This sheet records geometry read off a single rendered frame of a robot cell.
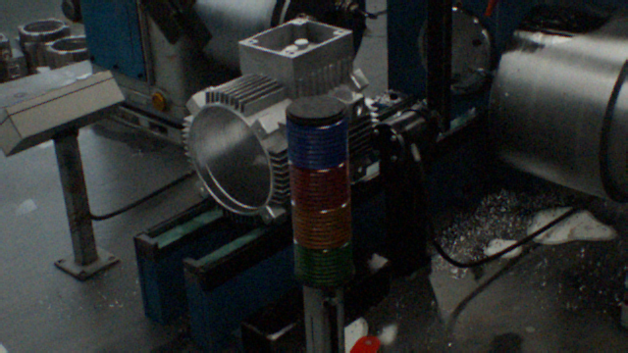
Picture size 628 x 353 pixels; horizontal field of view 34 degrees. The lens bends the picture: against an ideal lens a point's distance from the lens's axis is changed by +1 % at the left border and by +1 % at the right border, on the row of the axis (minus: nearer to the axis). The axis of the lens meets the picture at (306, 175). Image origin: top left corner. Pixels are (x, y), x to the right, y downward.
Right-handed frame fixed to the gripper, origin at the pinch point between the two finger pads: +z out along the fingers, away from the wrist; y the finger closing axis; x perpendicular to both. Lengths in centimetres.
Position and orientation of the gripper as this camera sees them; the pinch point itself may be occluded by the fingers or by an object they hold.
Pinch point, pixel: (179, 23)
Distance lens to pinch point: 132.7
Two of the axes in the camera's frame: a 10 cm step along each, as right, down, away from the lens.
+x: -5.7, 7.6, -3.1
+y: -7.2, -2.8, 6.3
